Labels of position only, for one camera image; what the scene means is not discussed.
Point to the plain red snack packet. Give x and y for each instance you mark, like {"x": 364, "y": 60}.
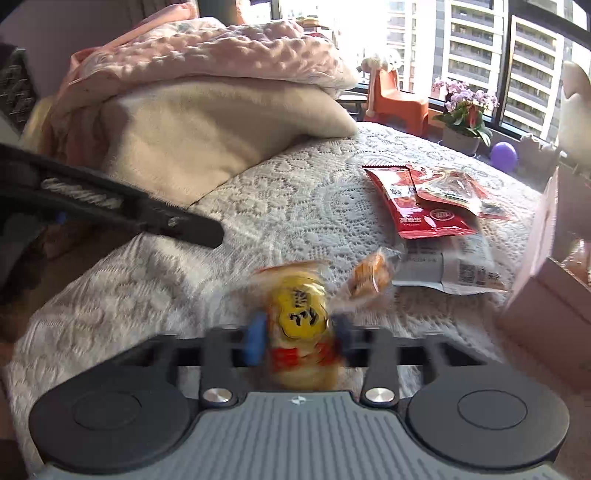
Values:
{"x": 401, "y": 203}

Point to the light blue snack packet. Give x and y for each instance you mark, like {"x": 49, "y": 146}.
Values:
{"x": 461, "y": 272}

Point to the bread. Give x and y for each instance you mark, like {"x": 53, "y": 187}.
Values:
{"x": 577, "y": 261}

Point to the purple balloon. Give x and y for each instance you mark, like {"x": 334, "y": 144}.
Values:
{"x": 503, "y": 157}

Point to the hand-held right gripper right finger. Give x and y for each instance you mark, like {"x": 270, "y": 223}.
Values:
{"x": 341, "y": 330}

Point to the orange plastic stool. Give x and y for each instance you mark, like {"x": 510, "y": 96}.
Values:
{"x": 392, "y": 101}

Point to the beige and pink blankets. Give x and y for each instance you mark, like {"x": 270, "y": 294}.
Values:
{"x": 207, "y": 129}

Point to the cream upholstered chair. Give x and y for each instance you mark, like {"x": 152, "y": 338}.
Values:
{"x": 577, "y": 110}

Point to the pink bobble blanket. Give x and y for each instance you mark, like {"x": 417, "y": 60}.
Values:
{"x": 207, "y": 50}

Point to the white plush toy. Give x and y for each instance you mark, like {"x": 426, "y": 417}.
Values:
{"x": 381, "y": 61}

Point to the potted purple orchid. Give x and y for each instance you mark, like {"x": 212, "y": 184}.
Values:
{"x": 464, "y": 110}

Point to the red packet with clear window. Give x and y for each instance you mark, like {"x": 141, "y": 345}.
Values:
{"x": 461, "y": 189}

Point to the white lace bedspread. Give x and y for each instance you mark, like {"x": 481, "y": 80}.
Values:
{"x": 286, "y": 203}

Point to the pink cardboard box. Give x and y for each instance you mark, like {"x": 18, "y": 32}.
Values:
{"x": 540, "y": 295}

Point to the long orange cracker packet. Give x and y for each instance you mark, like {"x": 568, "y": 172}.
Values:
{"x": 369, "y": 277}

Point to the yellow rice cracker packet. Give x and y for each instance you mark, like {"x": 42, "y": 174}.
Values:
{"x": 300, "y": 318}

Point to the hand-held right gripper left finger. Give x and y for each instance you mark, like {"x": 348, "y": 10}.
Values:
{"x": 256, "y": 344}

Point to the dark patterned cloth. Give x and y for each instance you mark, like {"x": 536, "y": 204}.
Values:
{"x": 16, "y": 92}

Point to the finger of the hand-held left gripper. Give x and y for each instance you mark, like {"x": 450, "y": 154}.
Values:
{"x": 184, "y": 226}

